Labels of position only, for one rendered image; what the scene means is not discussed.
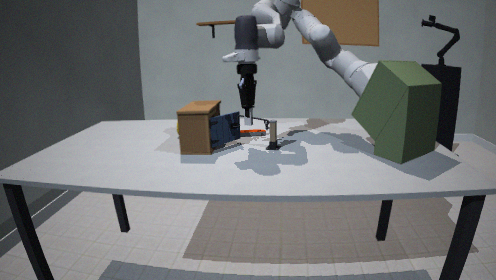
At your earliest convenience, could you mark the orange torpedo level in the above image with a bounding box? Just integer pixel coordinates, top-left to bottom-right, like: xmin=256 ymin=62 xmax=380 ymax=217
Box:
xmin=240 ymin=129 xmax=266 ymax=137

